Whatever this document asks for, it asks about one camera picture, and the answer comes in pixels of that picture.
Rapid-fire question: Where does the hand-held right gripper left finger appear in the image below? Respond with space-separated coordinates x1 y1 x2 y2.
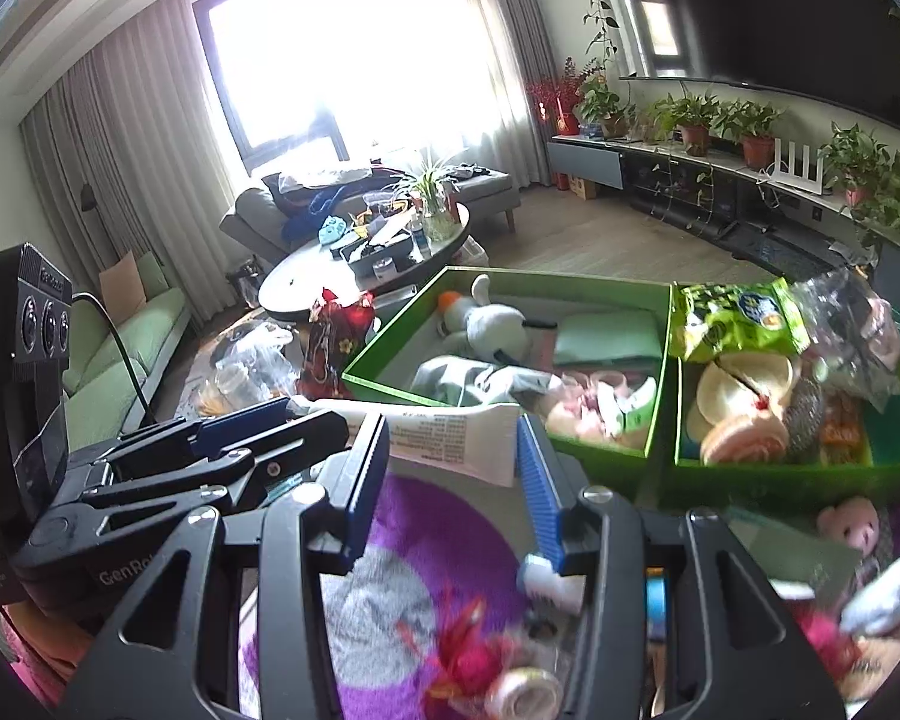
64 412 391 720

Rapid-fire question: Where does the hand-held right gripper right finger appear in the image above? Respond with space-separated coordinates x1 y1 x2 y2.
516 415 848 720

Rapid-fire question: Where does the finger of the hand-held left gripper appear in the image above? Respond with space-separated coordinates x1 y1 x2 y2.
51 409 350 520
67 396 295 478

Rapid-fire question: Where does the green cardboard box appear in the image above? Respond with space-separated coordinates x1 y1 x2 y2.
341 265 676 500
656 281 900 515

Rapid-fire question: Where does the white tube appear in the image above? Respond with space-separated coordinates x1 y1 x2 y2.
307 400 527 488

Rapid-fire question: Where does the glass desktop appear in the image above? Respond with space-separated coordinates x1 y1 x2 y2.
180 315 900 720

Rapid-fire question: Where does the clear plastic bag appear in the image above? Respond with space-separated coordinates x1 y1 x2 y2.
214 322 305 415

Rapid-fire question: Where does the purple patterned mat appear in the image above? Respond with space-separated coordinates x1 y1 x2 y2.
236 465 542 720

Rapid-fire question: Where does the small white plastic object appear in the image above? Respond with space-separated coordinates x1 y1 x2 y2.
521 555 579 607

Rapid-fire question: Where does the red patterned gift bag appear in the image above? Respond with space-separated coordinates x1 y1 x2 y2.
300 289 380 403

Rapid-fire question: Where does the pink fabric item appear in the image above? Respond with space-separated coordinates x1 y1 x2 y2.
536 369 631 440

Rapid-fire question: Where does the green sofa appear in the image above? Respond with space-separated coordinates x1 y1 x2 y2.
64 251 193 452

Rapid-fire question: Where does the green white paper cup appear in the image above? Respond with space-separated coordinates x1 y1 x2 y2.
604 377 659 440

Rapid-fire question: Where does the round dark coffee table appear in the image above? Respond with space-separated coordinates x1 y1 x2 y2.
259 202 472 324

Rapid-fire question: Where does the grey cloth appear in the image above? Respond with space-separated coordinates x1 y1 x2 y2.
411 355 563 410

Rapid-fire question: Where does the blue tape roll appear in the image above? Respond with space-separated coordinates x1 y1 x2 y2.
645 577 673 643

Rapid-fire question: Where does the red pink tassel ornament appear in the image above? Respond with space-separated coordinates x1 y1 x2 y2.
397 592 512 700

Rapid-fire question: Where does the pale tape roll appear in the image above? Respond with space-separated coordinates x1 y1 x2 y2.
484 667 564 720

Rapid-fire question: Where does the black floor lamp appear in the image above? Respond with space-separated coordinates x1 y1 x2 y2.
79 184 121 280

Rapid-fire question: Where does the white plush toy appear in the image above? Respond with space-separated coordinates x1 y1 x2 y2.
433 274 563 361

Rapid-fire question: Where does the black tray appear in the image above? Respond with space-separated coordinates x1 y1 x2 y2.
341 229 422 275

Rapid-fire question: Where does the pink round box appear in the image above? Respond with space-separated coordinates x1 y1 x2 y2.
701 415 790 467

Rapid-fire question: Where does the beige round plate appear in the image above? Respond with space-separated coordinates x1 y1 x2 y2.
679 351 800 445

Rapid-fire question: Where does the blue garment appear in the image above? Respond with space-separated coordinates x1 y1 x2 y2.
281 184 354 242

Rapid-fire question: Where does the beige curtain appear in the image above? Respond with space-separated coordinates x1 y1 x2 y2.
19 0 260 310
420 0 572 190

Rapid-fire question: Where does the translucent storage box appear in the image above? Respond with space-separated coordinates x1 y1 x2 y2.
450 235 490 269

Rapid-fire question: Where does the spider plant in glass vase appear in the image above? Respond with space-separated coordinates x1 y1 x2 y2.
397 154 467 242

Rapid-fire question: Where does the green snack packet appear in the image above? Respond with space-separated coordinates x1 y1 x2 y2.
673 276 812 362

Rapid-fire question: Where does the steel scourer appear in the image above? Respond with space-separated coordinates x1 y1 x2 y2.
786 377 827 458

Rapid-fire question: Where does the pink plush toy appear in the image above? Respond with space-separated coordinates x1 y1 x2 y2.
817 495 883 553

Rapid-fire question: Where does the grey sofa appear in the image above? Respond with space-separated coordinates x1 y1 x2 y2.
221 165 523 265

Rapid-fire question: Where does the orange packet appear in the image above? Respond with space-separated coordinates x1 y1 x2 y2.
817 396 872 466

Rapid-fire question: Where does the long television cabinet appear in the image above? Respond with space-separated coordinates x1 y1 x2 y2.
547 131 900 316

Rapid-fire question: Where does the pale blue fabric item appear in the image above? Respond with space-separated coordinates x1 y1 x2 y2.
840 547 900 639

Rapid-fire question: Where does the clear bag of dark items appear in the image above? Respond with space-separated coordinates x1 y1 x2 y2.
793 265 900 412

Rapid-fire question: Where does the window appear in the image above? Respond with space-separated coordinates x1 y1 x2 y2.
191 0 497 175

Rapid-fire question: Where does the white router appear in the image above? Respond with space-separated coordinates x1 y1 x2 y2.
772 136 827 197

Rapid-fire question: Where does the red flower decoration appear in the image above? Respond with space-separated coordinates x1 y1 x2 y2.
529 60 583 130

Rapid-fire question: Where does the row of potted plants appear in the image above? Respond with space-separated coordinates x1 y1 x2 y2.
574 60 900 256

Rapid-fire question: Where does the black television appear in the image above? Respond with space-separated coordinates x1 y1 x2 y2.
607 0 900 137

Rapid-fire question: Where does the black cable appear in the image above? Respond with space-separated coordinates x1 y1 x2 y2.
70 291 156 422

